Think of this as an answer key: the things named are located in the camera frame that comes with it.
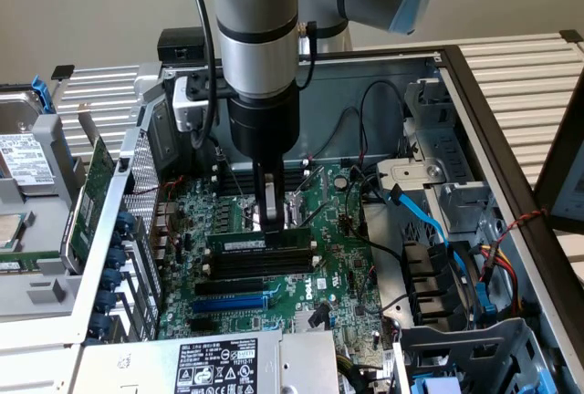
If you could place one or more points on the silver power supply with label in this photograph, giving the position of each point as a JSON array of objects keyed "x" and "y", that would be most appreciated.
[{"x": 150, "y": 366}]

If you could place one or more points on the black box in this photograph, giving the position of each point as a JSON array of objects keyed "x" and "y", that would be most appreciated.
[{"x": 178, "y": 40}]

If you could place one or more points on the long black expansion slot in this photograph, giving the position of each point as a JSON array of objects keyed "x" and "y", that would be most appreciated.
[{"x": 228, "y": 287}]

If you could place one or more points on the grey drive cage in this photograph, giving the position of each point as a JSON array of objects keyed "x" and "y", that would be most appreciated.
[{"x": 456, "y": 344}]

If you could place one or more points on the thin metal locking lever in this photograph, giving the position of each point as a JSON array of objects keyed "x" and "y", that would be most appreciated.
[
  {"x": 313, "y": 217},
  {"x": 235, "y": 182}
]

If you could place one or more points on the blue card retention clip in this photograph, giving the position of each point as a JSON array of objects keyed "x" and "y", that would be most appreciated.
[
  {"x": 124, "y": 221},
  {"x": 106, "y": 301},
  {"x": 99, "y": 324},
  {"x": 111, "y": 280},
  {"x": 116, "y": 258}
]

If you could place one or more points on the grey metal disk bay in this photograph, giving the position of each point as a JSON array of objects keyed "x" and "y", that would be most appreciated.
[{"x": 451, "y": 148}]

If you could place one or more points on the silver heat sink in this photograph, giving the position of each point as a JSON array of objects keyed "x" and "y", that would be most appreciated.
[{"x": 303, "y": 321}]

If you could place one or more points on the black RAM slot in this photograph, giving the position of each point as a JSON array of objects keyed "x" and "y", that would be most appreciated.
[
  {"x": 292, "y": 170},
  {"x": 292, "y": 188},
  {"x": 262, "y": 272},
  {"x": 262, "y": 265},
  {"x": 292, "y": 182},
  {"x": 262, "y": 258},
  {"x": 292, "y": 176}
]

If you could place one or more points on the CPU socket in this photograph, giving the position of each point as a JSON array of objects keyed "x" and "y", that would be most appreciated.
[{"x": 294, "y": 211}]

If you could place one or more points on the green RAM stick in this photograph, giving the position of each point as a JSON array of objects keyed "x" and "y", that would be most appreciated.
[
  {"x": 292, "y": 238},
  {"x": 36, "y": 257}
]

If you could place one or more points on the blue plastic part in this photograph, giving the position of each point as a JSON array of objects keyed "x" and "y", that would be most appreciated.
[{"x": 438, "y": 387}]

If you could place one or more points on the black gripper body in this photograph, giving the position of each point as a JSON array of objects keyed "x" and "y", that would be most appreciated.
[{"x": 264, "y": 129}]

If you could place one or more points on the short black expansion slot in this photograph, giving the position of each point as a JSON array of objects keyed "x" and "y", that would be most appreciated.
[{"x": 201, "y": 324}]

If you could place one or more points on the blue expansion slot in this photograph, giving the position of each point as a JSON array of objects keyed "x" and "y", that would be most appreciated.
[{"x": 228, "y": 305}]

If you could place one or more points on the black fan shroud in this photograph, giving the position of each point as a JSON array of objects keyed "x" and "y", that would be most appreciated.
[{"x": 424, "y": 275}]

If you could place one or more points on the black table clamp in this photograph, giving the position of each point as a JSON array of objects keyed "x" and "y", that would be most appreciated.
[
  {"x": 63, "y": 72},
  {"x": 571, "y": 36}
]

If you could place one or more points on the green graphics card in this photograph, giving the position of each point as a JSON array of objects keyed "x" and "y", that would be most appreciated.
[{"x": 93, "y": 184}]

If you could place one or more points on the green motherboard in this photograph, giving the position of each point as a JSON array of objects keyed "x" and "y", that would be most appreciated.
[{"x": 337, "y": 248}]

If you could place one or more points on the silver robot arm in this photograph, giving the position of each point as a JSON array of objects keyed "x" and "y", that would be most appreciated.
[{"x": 255, "y": 2}]

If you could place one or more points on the dark monitor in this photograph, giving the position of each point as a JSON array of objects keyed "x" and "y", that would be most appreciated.
[{"x": 556, "y": 161}]

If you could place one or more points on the silver CPU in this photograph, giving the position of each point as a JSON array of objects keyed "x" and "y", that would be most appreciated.
[{"x": 7, "y": 230}]

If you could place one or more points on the blue plastic latch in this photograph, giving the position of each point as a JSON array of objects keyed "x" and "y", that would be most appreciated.
[{"x": 487, "y": 309}]

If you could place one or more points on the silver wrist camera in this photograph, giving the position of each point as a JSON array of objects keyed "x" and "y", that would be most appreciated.
[{"x": 187, "y": 106}]

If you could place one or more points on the open grey PC case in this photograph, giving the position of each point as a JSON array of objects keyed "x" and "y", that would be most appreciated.
[{"x": 337, "y": 93}]

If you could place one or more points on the silver hard disk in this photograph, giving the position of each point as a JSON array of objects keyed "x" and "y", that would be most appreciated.
[{"x": 18, "y": 120}]

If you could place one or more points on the silver coin battery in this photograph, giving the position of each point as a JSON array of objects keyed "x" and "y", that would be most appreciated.
[{"x": 340, "y": 182}]

